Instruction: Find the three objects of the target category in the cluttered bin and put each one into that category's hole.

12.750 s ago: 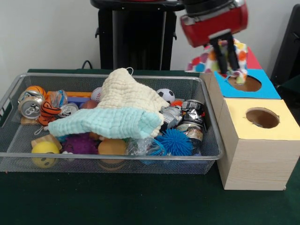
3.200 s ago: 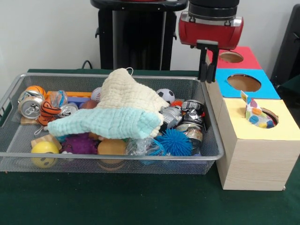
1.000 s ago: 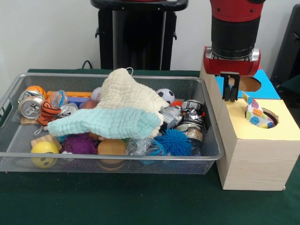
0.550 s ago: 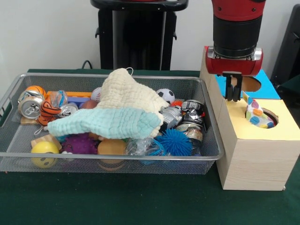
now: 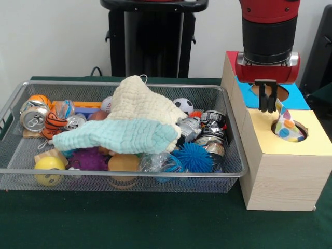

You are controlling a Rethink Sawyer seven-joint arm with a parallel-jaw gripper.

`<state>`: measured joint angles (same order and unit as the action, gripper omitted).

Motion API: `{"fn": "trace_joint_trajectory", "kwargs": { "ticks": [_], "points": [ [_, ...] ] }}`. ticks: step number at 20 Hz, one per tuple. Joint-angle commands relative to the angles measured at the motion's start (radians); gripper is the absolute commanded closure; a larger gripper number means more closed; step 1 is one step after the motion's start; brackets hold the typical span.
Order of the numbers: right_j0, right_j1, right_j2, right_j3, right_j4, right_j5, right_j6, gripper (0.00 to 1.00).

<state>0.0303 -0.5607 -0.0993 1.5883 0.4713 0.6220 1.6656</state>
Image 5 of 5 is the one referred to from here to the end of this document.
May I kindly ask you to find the cream waffle cloth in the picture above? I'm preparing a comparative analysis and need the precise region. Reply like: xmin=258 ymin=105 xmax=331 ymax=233
xmin=106 ymin=75 xmax=189 ymax=153

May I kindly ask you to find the orange striped tiger plush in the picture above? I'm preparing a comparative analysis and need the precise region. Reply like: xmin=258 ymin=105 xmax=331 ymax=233
xmin=41 ymin=108 xmax=70 ymax=141

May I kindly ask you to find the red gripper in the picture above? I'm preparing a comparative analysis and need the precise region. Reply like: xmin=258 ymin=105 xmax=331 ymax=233
xmin=235 ymin=51 xmax=301 ymax=114

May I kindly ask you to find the shallow clear mesh bin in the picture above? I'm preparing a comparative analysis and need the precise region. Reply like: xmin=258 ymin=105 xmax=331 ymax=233
xmin=0 ymin=80 xmax=249 ymax=194

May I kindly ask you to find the small orange basketball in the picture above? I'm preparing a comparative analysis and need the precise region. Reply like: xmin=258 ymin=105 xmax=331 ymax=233
xmin=27 ymin=94 xmax=52 ymax=107

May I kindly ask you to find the wooden box with three holes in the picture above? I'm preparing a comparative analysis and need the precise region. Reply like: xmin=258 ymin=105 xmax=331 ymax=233
xmin=220 ymin=50 xmax=332 ymax=211

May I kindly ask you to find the dented silver soda can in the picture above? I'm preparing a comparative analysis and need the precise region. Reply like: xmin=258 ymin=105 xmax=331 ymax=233
xmin=20 ymin=106 xmax=50 ymax=133

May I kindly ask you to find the small soccer ball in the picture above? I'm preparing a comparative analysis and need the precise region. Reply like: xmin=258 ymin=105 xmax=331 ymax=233
xmin=173 ymin=98 xmax=195 ymax=116

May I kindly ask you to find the dark green tablecloth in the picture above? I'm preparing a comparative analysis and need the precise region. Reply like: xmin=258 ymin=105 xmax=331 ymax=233
xmin=0 ymin=76 xmax=332 ymax=249

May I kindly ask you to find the yellow smiley ball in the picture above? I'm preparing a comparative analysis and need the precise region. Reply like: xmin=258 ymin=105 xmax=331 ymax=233
xmin=34 ymin=156 xmax=67 ymax=187

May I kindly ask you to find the black chair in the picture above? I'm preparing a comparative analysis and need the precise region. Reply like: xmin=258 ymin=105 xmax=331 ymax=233
xmin=299 ymin=4 xmax=332 ymax=104

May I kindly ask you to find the blue spiky ball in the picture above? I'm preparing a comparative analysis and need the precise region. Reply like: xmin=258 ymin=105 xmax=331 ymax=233
xmin=172 ymin=142 xmax=215 ymax=173

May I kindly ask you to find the mint waffle cloth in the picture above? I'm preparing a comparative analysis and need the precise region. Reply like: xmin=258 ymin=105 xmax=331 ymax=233
xmin=52 ymin=119 xmax=181 ymax=155

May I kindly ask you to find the purple plush toy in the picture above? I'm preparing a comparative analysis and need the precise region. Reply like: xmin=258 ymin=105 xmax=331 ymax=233
xmin=68 ymin=147 xmax=109 ymax=171

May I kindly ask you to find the white polka dot cloth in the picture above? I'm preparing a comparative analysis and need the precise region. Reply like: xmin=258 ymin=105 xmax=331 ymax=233
xmin=274 ymin=98 xmax=307 ymax=143

